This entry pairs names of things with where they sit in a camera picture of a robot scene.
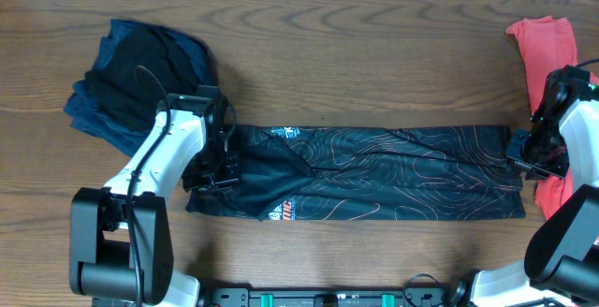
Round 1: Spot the black printed cycling jersey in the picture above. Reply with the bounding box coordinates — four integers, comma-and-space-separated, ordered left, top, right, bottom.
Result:
186, 125, 525, 221

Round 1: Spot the black folded garment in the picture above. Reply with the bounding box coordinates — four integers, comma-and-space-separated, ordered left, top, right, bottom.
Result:
85, 28, 212, 131

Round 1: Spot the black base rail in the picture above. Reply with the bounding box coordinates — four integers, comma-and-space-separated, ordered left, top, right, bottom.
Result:
196, 273, 469, 307

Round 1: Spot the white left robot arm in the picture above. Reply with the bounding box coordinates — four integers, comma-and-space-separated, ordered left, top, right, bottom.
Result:
69, 86, 240, 306

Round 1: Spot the red folded garment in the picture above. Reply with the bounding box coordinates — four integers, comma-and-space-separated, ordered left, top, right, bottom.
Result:
505, 16, 577, 219

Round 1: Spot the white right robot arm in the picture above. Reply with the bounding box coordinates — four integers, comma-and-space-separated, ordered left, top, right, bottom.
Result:
449, 64, 598, 306

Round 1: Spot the navy blue folded garment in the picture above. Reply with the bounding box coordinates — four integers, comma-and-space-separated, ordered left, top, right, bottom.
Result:
64, 19, 216, 156

